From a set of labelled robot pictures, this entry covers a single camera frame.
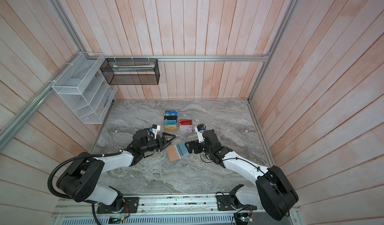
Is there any black corrugated cable hose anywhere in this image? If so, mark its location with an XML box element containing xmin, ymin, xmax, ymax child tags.
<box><xmin>47</xmin><ymin>151</ymin><xmax>124</xmax><ymax>225</ymax></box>

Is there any aluminium front rail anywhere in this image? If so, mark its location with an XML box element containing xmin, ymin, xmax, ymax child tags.
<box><xmin>50</xmin><ymin>191</ymin><xmax>301</xmax><ymax>218</ymax></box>

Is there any black card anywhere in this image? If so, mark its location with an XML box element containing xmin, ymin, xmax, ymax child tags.
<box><xmin>164</xmin><ymin>115</ymin><xmax>178</xmax><ymax>120</ymax></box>

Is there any black mesh basket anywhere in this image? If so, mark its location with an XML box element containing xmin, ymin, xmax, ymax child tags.
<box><xmin>100</xmin><ymin>58</ymin><xmax>160</xmax><ymax>85</ymax></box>

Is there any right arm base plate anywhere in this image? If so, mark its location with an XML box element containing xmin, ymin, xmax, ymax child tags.
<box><xmin>215</xmin><ymin>193</ymin><xmax>258</xmax><ymax>211</ymax></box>

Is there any blue card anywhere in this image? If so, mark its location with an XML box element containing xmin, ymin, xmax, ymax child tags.
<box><xmin>165</xmin><ymin>110</ymin><xmax>178</xmax><ymax>116</ymax></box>

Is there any left aluminium wall rail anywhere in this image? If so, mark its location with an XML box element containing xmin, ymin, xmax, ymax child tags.
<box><xmin>1</xmin><ymin>51</ymin><xmax>82</xmax><ymax>151</ymax></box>

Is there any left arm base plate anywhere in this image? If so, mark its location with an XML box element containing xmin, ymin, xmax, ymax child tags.
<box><xmin>97</xmin><ymin>197</ymin><xmax>140</xmax><ymax>214</ymax></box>

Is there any red card on stand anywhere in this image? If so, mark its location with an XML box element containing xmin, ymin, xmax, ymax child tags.
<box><xmin>178</xmin><ymin>119</ymin><xmax>193</xmax><ymax>126</ymax></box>

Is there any horizontal aluminium wall rail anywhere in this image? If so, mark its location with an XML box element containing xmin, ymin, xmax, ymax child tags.
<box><xmin>103</xmin><ymin>55</ymin><xmax>269</xmax><ymax>62</ymax></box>

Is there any white wire mesh shelf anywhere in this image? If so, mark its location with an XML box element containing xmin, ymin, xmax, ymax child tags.
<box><xmin>52</xmin><ymin>52</ymin><xmax>118</xmax><ymax>124</ymax></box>

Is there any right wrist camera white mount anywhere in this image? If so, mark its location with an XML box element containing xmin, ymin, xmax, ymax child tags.
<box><xmin>195</xmin><ymin>123</ymin><xmax>206</xmax><ymax>143</ymax></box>

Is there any white pink card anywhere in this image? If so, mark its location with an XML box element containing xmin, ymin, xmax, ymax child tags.
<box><xmin>179</xmin><ymin>125</ymin><xmax>193</xmax><ymax>132</ymax></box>

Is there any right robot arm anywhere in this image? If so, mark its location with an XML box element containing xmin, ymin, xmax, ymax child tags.
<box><xmin>185</xmin><ymin>129</ymin><xmax>299</xmax><ymax>221</ymax></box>

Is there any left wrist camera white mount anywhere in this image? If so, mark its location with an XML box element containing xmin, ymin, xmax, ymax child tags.
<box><xmin>149</xmin><ymin>124</ymin><xmax>161</xmax><ymax>139</ymax></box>

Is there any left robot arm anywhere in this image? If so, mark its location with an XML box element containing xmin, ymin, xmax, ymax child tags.
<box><xmin>47</xmin><ymin>126</ymin><xmax>176</xmax><ymax>205</ymax></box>

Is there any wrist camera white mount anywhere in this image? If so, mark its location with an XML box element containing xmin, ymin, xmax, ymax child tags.
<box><xmin>149</xmin><ymin>124</ymin><xmax>161</xmax><ymax>139</ymax></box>
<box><xmin>195</xmin><ymin>123</ymin><xmax>206</xmax><ymax>143</ymax></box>

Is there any teal VIP card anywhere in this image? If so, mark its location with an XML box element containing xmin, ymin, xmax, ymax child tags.
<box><xmin>164</xmin><ymin>120</ymin><xmax>178</xmax><ymax>125</ymax></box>

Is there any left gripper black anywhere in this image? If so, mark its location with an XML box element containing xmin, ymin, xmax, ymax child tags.
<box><xmin>141</xmin><ymin>132</ymin><xmax>176</xmax><ymax>153</ymax></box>

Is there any yellow VIP card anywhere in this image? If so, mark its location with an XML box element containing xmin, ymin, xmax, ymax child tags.
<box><xmin>164</xmin><ymin>125</ymin><xmax>178</xmax><ymax>131</ymax></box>

